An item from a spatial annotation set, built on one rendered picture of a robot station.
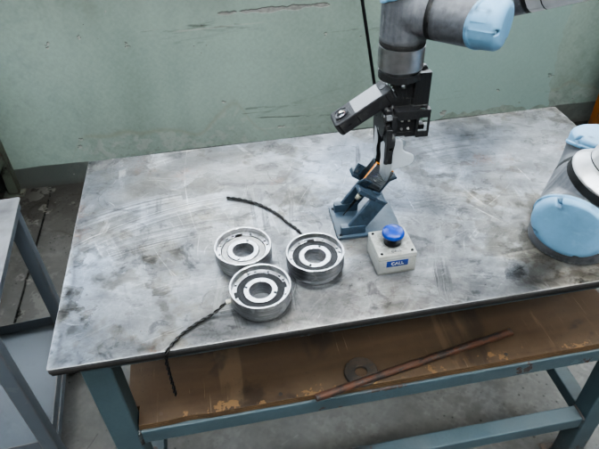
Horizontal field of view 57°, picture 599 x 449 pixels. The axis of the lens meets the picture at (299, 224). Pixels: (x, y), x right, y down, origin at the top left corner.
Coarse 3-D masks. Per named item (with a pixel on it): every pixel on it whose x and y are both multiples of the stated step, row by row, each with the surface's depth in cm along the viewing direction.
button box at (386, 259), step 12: (372, 240) 100; (384, 240) 99; (408, 240) 99; (372, 252) 100; (384, 252) 97; (396, 252) 97; (408, 252) 97; (384, 264) 97; (396, 264) 98; (408, 264) 98
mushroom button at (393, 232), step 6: (384, 228) 98; (390, 228) 97; (396, 228) 97; (402, 228) 98; (384, 234) 97; (390, 234) 96; (396, 234) 96; (402, 234) 96; (390, 240) 96; (396, 240) 96
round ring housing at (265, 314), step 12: (264, 264) 96; (240, 276) 95; (288, 276) 94; (252, 288) 95; (264, 288) 95; (276, 288) 93; (288, 288) 93; (252, 300) 91; (264, 300) 91; (288, 300) 91; (240, 312) 90; (252, 312) 89; (264, 312) 89; (276, 312) 90
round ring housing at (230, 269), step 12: (240, 228) 104; (252, 228) 104; (228, 240) 103; (240, 240) 103; (264, 240) 103; (216, 252) 99; (228, 252) 100; (240, 252) 104; (252, 252) 103; (228, 264) 96; (240, 264) 96; (252, 264) 96
